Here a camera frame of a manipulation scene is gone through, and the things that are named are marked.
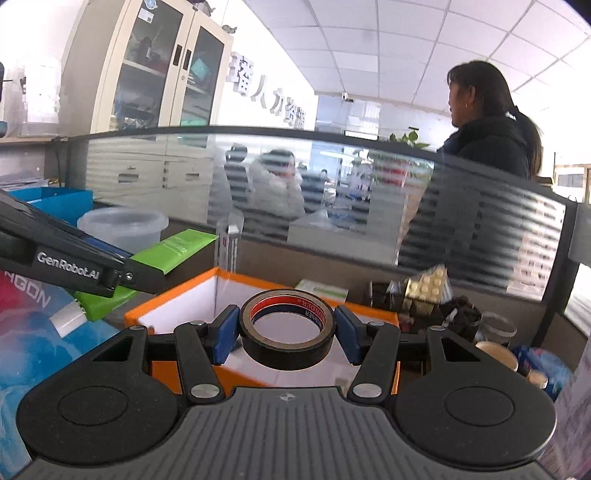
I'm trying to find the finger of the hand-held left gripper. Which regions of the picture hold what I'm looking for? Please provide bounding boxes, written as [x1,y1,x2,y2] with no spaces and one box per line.
[117,258,165,295]

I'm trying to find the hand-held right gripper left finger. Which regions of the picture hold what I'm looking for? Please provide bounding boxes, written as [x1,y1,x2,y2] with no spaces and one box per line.
[90,305,241,402]

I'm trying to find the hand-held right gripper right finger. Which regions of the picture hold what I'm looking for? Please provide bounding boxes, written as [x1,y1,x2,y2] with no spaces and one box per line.
[333,305,490,402]

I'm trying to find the green tube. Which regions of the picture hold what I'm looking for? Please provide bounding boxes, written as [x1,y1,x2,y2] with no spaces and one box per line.
[51,228,219,337]

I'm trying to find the orange cardboard box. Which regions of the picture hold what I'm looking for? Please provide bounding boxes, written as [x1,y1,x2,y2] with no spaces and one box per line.
[124,267,400,395]

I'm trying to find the black tape roll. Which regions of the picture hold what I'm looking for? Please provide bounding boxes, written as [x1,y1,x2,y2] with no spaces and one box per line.
[239,289,336,370]

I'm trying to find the flat white green box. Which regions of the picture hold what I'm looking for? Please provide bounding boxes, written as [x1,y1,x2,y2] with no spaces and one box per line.
[294,278,350,304]

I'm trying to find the clear plastic cup green logo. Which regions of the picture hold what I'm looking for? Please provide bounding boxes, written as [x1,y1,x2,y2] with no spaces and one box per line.
[77,206,170,254]

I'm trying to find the blue paper bag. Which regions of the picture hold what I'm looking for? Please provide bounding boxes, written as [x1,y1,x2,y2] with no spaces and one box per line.
[9,186,94,227]

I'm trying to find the white black pen box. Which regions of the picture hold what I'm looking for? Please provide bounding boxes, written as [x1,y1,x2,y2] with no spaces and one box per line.
[216,213,245,274]

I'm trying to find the blister pack of pills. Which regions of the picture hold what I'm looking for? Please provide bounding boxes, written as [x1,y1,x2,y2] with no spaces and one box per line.
[403,264,450,310]

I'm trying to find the printed desk mat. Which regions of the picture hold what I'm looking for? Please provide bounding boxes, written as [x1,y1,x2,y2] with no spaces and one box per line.
[0,268,127,462]

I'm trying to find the black mesh desk organizer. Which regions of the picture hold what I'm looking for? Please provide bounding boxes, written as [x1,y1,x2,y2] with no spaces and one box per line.
[369,281,483,342]

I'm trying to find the brown paper cup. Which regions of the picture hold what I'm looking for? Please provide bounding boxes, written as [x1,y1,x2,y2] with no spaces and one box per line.
[475,340,519,372]

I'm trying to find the clear glass jar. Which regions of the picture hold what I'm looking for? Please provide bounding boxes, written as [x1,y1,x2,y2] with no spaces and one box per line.
[478,311,518,347]

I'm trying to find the striped glass partition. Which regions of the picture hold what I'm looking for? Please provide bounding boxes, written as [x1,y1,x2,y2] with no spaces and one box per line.
[85,124,578,305]

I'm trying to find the blue box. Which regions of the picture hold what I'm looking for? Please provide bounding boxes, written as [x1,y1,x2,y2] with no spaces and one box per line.
[512,346,573,402]

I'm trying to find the green potted plant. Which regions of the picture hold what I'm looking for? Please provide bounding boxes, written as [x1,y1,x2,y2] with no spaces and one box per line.
[389,129,431,149]

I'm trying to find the beige glass door cabinet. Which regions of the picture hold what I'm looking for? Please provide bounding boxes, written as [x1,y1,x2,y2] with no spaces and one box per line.
[60,0,234,134]

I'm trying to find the wall lettering sign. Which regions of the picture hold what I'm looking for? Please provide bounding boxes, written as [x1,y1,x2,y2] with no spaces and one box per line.
[228,51,308,134]

